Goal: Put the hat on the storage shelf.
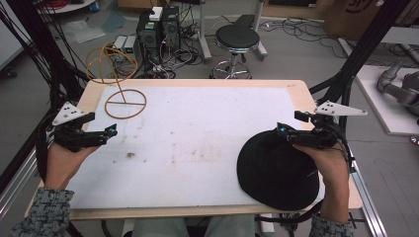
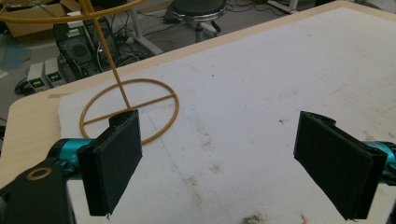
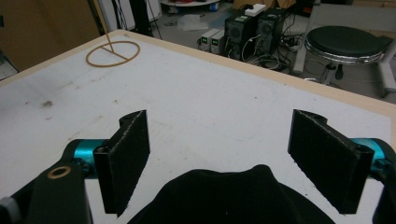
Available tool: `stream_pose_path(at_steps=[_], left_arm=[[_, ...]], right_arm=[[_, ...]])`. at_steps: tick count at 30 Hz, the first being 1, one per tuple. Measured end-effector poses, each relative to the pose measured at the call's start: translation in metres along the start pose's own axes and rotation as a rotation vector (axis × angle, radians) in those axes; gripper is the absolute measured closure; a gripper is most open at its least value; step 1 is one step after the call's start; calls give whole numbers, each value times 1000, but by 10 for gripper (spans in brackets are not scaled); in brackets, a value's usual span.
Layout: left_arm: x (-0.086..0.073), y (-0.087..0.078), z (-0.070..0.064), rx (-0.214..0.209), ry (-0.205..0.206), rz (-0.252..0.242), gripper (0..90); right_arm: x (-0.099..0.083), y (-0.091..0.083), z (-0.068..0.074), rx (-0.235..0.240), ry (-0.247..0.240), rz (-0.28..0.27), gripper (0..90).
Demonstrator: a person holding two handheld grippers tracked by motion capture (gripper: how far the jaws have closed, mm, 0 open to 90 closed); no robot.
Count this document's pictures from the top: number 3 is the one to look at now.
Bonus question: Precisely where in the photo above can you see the black computer tower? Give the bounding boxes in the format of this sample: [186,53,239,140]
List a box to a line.
[255,8,289,60]
[223,11,260,61]

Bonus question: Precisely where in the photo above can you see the tangle of cables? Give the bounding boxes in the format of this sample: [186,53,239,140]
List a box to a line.
[225,32,301,75]

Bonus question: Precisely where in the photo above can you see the grey bench power supply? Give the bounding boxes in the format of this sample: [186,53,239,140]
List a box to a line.
[210,30,226,56]
[198,28,220,52]

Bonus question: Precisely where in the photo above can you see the white power strip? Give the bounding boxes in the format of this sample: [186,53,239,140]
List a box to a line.
[244,3,268,18]

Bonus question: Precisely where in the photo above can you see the black stand pole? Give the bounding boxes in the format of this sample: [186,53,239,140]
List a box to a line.
[128,0,154,35]

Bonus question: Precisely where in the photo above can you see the clear plastic bag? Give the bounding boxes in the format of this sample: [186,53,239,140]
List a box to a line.
[177,13,210,32]

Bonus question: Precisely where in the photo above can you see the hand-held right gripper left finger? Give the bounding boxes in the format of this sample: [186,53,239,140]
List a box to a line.
[92,109,151,217]

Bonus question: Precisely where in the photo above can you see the black round stool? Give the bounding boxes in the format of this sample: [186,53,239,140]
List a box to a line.
[304,25,394,86]

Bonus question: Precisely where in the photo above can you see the white round platform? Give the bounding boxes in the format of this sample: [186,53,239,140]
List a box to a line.
[160,0,220,7]

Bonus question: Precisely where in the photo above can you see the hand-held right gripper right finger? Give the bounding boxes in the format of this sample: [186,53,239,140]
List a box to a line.
[287,108,375,216]

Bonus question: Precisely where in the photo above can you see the brown wooden board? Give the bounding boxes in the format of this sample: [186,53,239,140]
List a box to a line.
[0,0,101,73]

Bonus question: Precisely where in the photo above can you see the gold wire ring stand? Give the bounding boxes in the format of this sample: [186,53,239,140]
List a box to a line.
[85,0,141,68]

